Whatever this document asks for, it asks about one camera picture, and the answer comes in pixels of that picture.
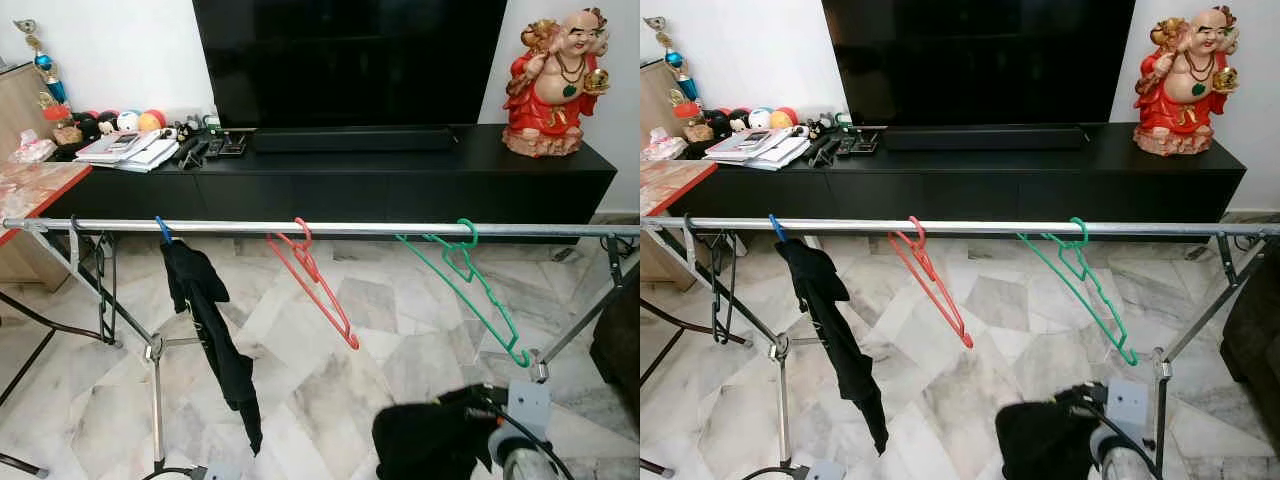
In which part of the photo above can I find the green plastic hanger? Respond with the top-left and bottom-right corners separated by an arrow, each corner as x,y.
395,218 -> 533,369
1017,216 -> 1139,366

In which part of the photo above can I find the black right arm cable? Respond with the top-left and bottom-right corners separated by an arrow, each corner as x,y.
470,395 -> 578,480
1080,395 -> 1168,480

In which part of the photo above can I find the red-lidded jar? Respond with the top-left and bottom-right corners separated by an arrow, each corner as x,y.
678,100 -> 729,143
45,103 -> 84,147

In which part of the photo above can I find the red laughing Buddha statue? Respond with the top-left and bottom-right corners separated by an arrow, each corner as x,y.
1133,5 -> 1241,156
500,8 -> 611,158

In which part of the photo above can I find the marble-pattern folding table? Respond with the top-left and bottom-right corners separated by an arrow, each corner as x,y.
640,158 -> 707,479
0,160 -> 94,479

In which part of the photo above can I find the black soundbar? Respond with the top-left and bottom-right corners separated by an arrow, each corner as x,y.
880,125 -> 1088,151
250,127 -> 458,153

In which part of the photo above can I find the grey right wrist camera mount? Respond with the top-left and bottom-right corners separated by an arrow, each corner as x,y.
505,380 -> 553,441
1103,378 -> 1151,441

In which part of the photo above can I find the blue and gold trophy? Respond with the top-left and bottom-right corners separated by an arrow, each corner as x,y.
645,15 -> 698,101
14,18 -> 69,109

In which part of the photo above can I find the black printed t-shirt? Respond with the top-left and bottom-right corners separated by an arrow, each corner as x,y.
160,238 -> 264,456
775,238 -> 891,456

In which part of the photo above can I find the dark knit garment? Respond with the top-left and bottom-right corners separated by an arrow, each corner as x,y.
372,385 -> 501,480
995,385 -> 1111,480

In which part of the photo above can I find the black wire hanger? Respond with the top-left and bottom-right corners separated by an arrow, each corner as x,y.
68,222 -> 119,346
685,222 -> 741,346

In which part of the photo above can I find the light wooden cabinet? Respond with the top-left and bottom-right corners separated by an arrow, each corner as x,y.
640,58 -> 693,283
0,62 -> 49,286

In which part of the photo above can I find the black flat television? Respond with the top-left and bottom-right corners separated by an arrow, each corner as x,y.
822,0 -> 1137,126
192,0 -> 509,129

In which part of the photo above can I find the stack of white papers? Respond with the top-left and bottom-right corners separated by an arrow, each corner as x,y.
75,130 -> 181,173
703,128 -> 811,171

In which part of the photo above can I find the silver metal clothes rack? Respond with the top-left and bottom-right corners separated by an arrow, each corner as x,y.
640,214 -> 1280,471
0,215 -> 641,476

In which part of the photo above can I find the red plastic hanger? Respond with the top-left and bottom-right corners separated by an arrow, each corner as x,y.
888,215 -> 974,349
265,218 -> 361,351

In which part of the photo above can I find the black TV console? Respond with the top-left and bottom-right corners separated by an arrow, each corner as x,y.
45,125 -> 618,241
668,122 -> 1247,236

